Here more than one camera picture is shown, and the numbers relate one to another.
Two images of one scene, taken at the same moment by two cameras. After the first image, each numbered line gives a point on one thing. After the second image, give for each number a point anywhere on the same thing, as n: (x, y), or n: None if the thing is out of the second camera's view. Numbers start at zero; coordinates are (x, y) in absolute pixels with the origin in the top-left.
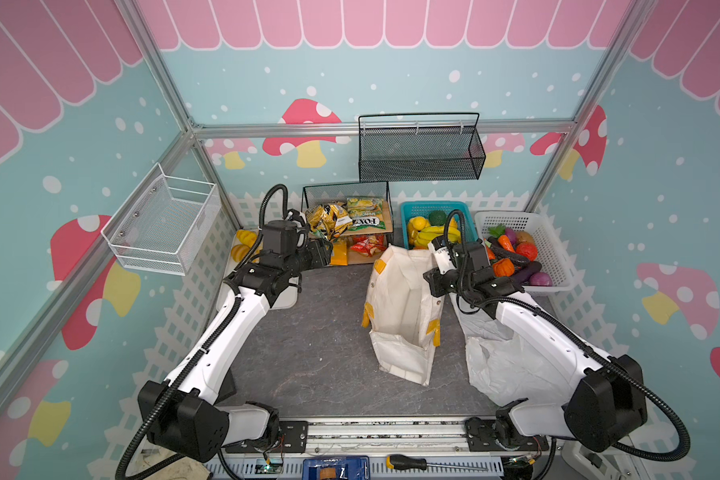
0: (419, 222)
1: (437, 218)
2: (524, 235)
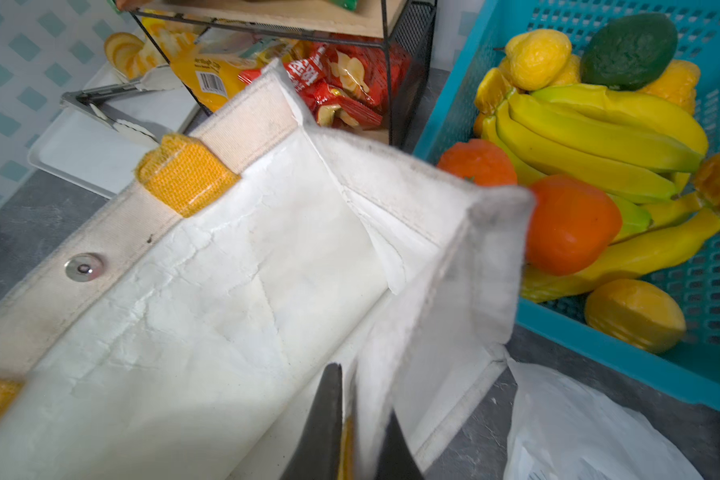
0: (536, 58)
1: (629, 53)
2: None
